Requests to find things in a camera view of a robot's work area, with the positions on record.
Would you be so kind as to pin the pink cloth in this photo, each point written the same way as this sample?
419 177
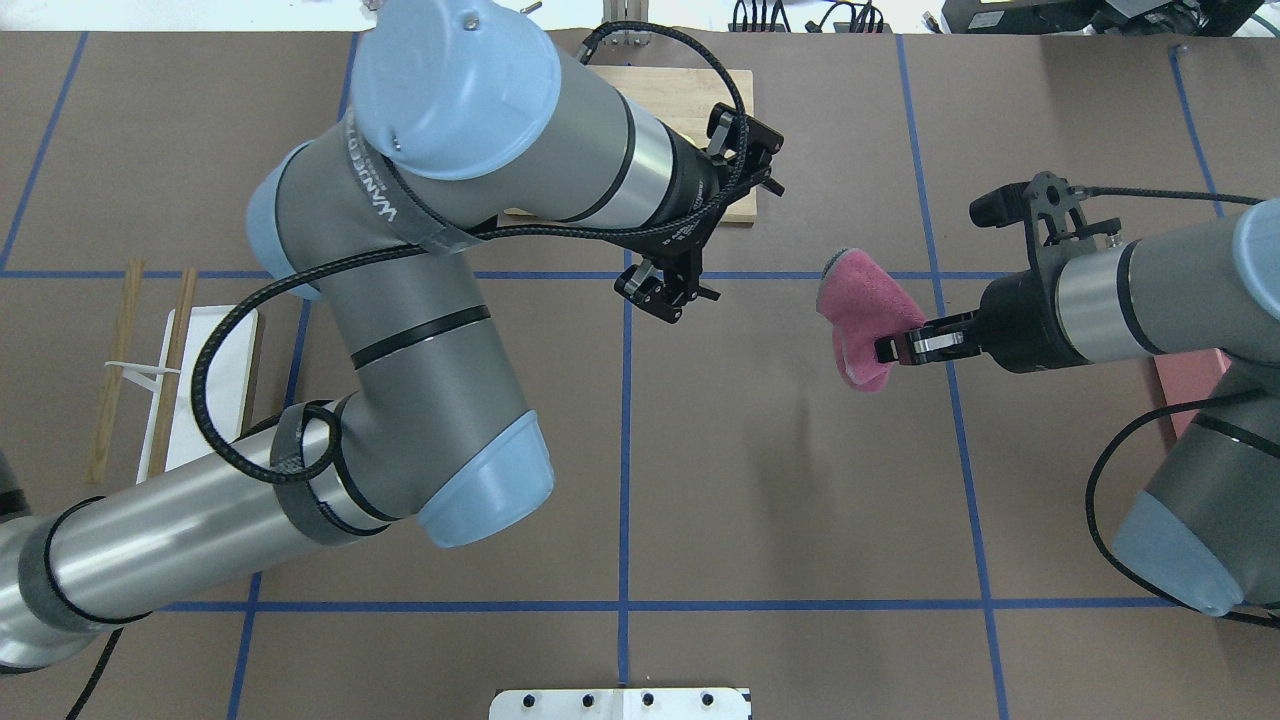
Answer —
864 304

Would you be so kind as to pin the bamboo cutting board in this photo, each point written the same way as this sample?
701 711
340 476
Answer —
621 150

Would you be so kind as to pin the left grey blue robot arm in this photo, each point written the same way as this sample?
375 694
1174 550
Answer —
466 124

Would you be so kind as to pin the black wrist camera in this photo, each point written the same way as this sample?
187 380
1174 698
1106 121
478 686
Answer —
1051 210
742 149

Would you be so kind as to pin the white rack with wooden bars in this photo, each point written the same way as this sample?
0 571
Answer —
171 437

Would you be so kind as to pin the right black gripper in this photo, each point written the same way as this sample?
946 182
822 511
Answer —
1018 322

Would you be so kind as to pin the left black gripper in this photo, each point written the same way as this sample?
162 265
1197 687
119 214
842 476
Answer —
693 183

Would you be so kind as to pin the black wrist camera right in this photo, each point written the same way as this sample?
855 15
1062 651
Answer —
1051 210

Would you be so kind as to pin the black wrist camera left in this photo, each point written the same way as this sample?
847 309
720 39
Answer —
742 149

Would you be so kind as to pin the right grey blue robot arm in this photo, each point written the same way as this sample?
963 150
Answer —
1202 305

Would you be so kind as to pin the white camera pillar base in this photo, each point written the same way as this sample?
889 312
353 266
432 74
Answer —
623 703

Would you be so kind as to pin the pink plastic bin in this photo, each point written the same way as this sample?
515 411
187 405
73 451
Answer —
1190 376

